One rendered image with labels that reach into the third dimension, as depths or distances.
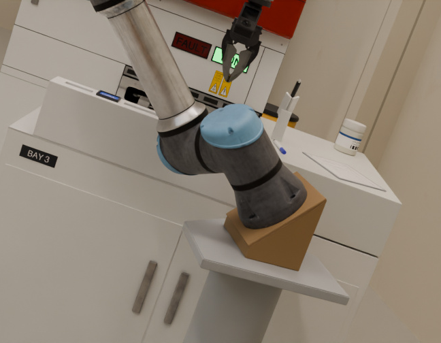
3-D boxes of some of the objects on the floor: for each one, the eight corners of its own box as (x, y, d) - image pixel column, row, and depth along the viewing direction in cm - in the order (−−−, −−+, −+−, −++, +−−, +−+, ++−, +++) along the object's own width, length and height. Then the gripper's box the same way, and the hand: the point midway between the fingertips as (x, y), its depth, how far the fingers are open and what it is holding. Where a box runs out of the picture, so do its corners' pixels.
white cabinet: (-14, 324, 282) (59, 94, 264) (257, 416, 287) (346, 197, 270) (-86, 422, 219) (5, 128, 202) (263, 537, 224) (380, 260, 207)
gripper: (274, 3, 207) (244, 85, 211) (239, -10, 207) (210, 73, 211) (275, 4, 199) (244, 89, 203) (239, -9, 198) (209, 76, 203)
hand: (229, 77), depth 204 cm, fingers closed
